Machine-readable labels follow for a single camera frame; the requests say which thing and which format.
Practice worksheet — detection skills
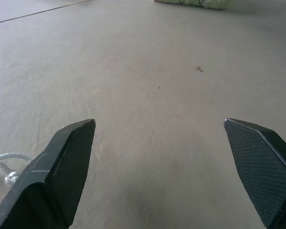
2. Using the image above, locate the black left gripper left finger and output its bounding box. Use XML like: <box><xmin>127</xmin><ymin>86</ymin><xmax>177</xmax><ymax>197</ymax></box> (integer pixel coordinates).
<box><xmin>0</xmin><ymin>118</ymin><xmax>96</xmax><ymax>229</ymax></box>

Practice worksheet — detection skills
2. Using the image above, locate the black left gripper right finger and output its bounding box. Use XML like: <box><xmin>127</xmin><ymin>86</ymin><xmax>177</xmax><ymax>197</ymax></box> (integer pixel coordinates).
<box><xmin>223</xmin><ymin>117</ymin><xmax>286</xmax><ymax>229</ymax></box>

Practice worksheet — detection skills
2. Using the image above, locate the grey cable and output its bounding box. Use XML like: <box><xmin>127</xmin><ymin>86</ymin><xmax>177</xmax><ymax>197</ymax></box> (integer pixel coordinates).
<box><xmin>0</xmin><ymin>152</ymin><xmax>32</xmax><ymax>213</ymax></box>

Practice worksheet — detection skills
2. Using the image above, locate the yellow-green cloth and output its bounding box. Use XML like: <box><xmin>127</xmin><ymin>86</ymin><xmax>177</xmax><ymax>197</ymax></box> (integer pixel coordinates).
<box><xmin>153</xmin><ymin>0</ymin><xmax>234</xmax><ymax>10</ymax></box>

